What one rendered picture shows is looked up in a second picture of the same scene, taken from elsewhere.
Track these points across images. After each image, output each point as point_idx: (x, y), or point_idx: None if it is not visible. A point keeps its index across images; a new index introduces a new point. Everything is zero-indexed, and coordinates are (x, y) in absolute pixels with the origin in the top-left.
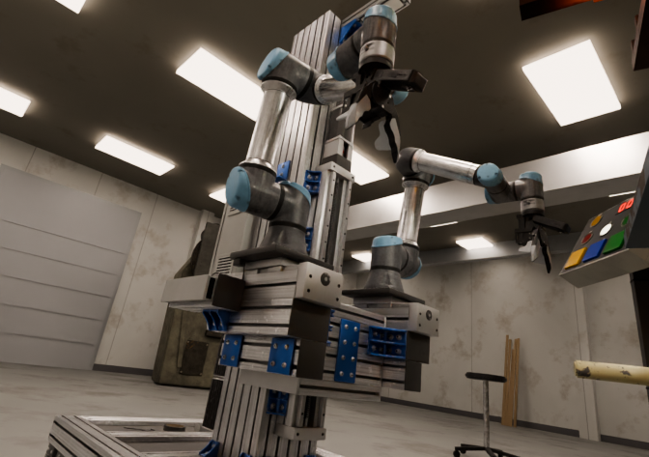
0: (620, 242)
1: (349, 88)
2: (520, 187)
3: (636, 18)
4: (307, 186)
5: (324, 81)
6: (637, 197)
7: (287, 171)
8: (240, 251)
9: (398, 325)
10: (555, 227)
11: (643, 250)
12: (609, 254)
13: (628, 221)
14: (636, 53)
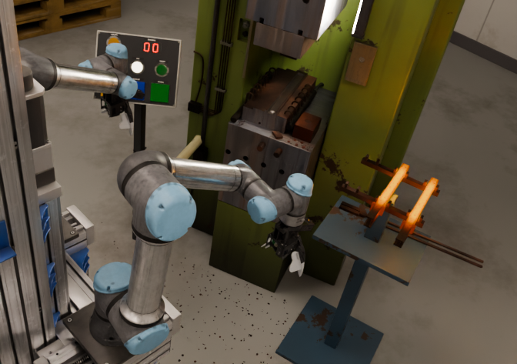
0: (168, 98)
1: (215, 189)
2: (117, 68)
3: (358, 191)
4: (42, 233)
5: (178, 178)
6: (345, 253)
7: (7, 236)
8: (123, 361)
9: (77, 248)
10: (138, 98)
11: (176, 101)
12: (157, 104)
13: (325, 242)
14: (348, 194)
